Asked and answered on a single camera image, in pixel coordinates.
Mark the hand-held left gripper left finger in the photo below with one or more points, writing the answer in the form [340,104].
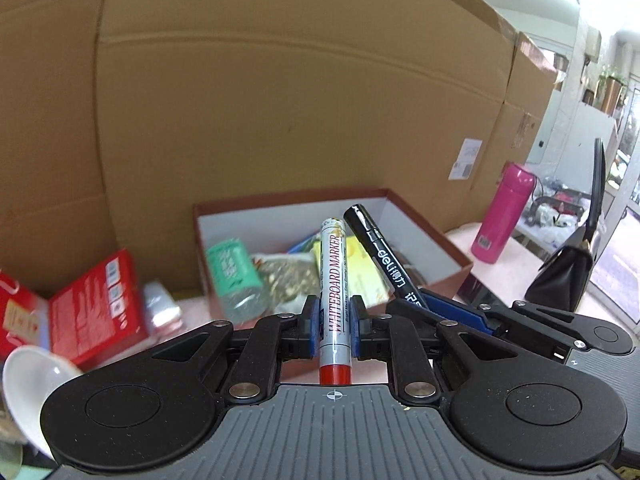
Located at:
[312,325]

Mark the small red carton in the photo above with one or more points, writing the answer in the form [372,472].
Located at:
[20,317]

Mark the dried herb sachet packet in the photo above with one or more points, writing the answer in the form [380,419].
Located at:
[287,275]

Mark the black marker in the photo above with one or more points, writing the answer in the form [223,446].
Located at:
[385,255]

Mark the white cabinet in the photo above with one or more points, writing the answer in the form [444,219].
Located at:
[575,135]

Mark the large brown cardboard box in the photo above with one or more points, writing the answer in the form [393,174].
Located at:
[300,85]

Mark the pink bottle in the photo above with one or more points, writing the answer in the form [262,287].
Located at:
[502,210]

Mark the white shipping label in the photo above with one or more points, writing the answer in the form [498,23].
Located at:
[465,159]

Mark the large red carton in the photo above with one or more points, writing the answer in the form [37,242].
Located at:
[95,305]

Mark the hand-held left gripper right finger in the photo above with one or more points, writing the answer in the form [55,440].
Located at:
[357,327]

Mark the copper plant pot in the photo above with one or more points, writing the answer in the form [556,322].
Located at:
[611,95]

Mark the blue striped packet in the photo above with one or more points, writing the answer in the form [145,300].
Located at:
[302,245]

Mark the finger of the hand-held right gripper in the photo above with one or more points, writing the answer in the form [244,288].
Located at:
[455,310]
[405,310]

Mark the green label bottle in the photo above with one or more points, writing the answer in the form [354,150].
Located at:
[232,270]

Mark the yellow packet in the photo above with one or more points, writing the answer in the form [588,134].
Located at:
[362,275]

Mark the black flat box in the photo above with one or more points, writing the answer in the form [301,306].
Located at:
[475,292]

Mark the red whiteboard marker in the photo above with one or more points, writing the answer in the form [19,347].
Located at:
[334,285]

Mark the red-brown cardboard box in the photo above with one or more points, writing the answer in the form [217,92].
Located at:
[270,222]

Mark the silver foil packet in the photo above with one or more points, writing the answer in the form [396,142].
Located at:
[161,307]

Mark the black handbag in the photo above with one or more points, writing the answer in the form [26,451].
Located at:
[560,280]

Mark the white bowl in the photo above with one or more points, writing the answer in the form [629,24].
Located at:
[30,400]

